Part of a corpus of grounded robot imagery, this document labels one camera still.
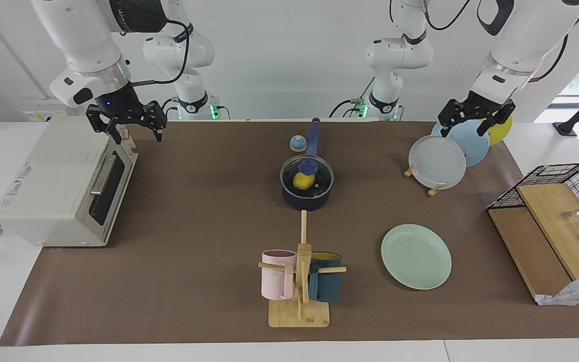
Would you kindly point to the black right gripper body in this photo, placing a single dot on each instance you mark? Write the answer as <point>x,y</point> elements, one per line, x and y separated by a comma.
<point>118,103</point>

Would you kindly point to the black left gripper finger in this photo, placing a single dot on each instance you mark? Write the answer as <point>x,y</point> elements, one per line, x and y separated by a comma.
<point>453,113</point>
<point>500,114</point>

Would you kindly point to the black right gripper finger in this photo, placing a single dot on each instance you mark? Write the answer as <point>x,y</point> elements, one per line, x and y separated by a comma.
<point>99,118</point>
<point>151,115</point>

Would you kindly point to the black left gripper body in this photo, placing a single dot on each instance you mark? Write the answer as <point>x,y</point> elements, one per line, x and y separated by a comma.
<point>480,104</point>

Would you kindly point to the glass lid with blue knob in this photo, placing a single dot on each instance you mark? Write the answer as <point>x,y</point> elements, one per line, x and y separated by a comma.
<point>308,165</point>

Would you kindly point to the yellow potato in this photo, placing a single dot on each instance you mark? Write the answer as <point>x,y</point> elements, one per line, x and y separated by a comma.
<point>303,182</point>

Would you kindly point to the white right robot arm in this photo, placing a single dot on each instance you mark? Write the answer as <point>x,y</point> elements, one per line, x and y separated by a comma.
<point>83,40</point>

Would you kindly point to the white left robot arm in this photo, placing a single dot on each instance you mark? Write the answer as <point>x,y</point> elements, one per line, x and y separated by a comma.
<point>525,40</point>

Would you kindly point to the yellow plate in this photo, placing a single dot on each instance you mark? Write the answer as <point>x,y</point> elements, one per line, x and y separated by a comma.
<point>501,133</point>

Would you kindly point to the light blue plate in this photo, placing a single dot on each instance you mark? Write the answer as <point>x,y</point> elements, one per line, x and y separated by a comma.
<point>474,146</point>

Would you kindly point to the grey plate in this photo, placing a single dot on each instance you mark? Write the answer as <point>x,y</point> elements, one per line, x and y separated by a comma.
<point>438,163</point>

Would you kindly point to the wooden plate rack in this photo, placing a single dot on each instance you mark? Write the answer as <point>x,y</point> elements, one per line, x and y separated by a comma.
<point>433,191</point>

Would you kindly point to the mint green plate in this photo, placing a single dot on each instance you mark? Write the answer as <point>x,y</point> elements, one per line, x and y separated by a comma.
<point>415,256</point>

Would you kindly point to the white socket box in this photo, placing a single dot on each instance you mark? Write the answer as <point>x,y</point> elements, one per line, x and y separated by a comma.
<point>43,114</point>

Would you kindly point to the white toaster oven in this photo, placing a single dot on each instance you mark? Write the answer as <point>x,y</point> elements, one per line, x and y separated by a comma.
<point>53,191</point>

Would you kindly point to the brown table mat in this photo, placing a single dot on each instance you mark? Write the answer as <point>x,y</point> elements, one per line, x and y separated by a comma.
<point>194,226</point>

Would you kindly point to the light wooden shelf board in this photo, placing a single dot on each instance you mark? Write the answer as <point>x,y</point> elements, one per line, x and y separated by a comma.
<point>556,226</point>

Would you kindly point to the brown wooden base board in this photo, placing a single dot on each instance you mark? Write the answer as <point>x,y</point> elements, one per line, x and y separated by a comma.
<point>525,246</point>

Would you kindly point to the pink mug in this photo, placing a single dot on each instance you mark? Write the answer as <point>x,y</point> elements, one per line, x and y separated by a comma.
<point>272,281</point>

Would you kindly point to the dark teal mug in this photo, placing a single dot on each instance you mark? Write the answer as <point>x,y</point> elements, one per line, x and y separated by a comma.
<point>325,289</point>

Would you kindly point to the wooden mug tree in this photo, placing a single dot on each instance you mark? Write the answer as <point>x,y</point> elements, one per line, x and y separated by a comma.
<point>299,317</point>

